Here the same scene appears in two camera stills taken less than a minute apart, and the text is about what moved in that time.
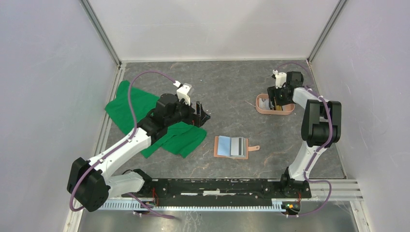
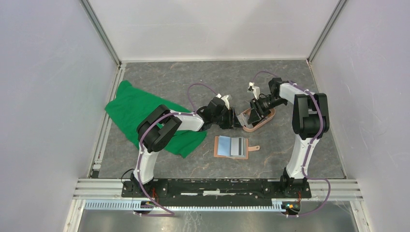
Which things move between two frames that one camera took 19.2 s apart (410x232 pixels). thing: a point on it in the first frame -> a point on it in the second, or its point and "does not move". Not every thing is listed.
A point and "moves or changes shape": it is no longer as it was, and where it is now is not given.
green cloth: x=180 y=141 does not move
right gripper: x=272 y=92 -> x=254 y=116
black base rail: x=241 y=189 does not move
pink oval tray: x=287 y=109 moves or changes shape
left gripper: x=203 y=116 -> x=233 y=121
